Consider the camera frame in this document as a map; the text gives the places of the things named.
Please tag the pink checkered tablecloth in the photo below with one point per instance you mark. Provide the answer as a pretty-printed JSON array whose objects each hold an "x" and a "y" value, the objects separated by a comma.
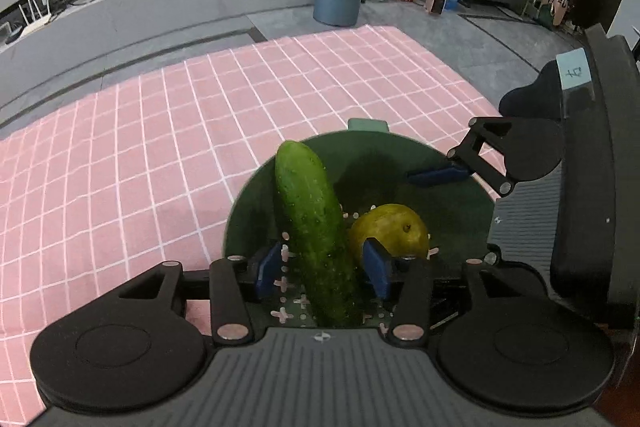
[{"x": 147, "y": 170}]

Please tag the green cucumber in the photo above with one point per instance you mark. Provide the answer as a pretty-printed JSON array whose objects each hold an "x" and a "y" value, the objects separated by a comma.
[{"x": 311, "y": 215}]

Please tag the yellow green pear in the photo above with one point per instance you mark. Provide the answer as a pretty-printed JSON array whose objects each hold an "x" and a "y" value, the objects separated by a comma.
[{"x": 398, "y": 228}]

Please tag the green plastic bowl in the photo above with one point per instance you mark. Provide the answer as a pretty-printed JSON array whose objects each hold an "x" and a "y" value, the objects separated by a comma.
[{"x": 369, "y": 166}]

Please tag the white wifi router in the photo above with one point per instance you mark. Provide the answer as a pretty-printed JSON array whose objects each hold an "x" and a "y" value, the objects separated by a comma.
[{"x": 35, "y": 13}]

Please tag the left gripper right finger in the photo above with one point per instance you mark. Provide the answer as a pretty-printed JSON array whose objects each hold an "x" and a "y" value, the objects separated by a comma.
[{"x": 405, "y": 286}]

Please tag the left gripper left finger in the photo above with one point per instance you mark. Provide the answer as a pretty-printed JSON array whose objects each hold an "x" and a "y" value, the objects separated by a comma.
[{"x": 239, "y": 287}]

